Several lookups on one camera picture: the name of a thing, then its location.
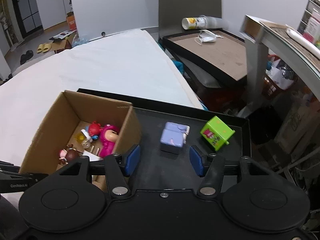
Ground green cube toy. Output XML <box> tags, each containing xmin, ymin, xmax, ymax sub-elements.
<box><xmin>200</xmin><ymin>116</ymin><xmax>235</xmax><ymax>152</ymax></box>

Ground pink bear figure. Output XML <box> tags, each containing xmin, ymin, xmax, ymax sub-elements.
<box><xmin>99</xmin><ymin>124</ymin><xmax>120</xmax><ymax>158</ymax></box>

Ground yellow clear small toy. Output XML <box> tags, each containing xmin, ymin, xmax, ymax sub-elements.
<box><xmin>75</xmin><ymin>129</ymin><xmax>93</xmax><ymax>149</ymax></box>

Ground red hair doll figure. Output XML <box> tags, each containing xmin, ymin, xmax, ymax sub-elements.
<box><xmin>85</xmin><ymin>121</ymin><xmax>102</xmax><ymax>140</ymax></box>

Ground lavender block toy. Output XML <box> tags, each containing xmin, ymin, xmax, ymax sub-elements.
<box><xmin>160</xmin><ymin>122</ymin><xmax>190</xmax><ymax>154</ymax></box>

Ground brown hair doll figure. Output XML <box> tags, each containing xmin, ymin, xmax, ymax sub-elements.
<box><xmin>59</xmin><ymin>144</ymin><xmax>80</xmax><ymax>164</ymax></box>

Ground brown cardboard box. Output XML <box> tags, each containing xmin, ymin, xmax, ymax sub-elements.
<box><xmin>20</xmin><ymin>90</ymin><xmax>141</xmax><ymax>174</ymax></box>

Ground white plug charger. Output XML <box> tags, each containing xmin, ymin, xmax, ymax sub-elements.
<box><xmin>82</xmin><ymin>145</ymin><xmax>102</xmax><ymax>161</ymax></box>

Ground black tray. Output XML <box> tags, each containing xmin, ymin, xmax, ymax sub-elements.
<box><xmin>78</xmin><ymin>88</ymin><xmax>252</xmax><ymax>190</ymax></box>

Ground orange laundry basket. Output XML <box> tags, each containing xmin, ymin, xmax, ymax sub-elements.
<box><xmin>262</xmin><ymin>74</ymin><xmax>283</xmax><ymax>99</ymax></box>

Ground black slippers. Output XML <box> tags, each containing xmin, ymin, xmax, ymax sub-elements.
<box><xmin>20</xmin><ymin>50</ymin><xmax>34</xmax><ymax>65</ymax></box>

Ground white face mask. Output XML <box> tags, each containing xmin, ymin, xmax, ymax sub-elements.
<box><xmin>195</xmin><ymin>30</ymin><xmax>223</xmax><ymax>45</ymax></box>

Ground yellow slippers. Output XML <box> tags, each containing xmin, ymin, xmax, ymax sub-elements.
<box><xmin>36</xmin><ymin>43</ymin><xmax>52</xmax><ymax>54</ymax></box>

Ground cardboard box on floor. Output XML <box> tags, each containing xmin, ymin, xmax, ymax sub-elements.
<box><xmin>51</xmin><ymin>31</ymin><xmax>77</xmax><ymax>54</ymax></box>

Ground stack of paper cups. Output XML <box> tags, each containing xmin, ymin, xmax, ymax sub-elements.
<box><xmin>181</xmin><ymin>15</ymin><xmax>228</xmax><ymax>30</ymax></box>

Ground patterned desk mat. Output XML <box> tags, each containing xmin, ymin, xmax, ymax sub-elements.
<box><xmin>260</xmin><ymin>21</ymin><xmax>319</xmax><ymax>69</ymax></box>

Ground orange box on floor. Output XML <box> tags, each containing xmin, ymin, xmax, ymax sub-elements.
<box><xmin>66</xmin><ymin>11</ymin><xmax>76</xmax><ymax>30</ymax></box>

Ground grey chair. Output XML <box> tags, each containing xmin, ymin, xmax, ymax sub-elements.
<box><xmin>158</xmin><ymin>0</ymin><xmax>222</xmax><ymax>37</ymax></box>

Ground brown board black frame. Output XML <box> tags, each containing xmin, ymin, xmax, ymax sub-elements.
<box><xmin>161</xmin><ymin>29</ymin><xmax>247</xmax><ymax>88</ymax></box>

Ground white desk frame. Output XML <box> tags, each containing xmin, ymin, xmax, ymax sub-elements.
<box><xmin>239</xmin><ymin>14</ymin><xmax>320</xmax><ymax>111</ymax></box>

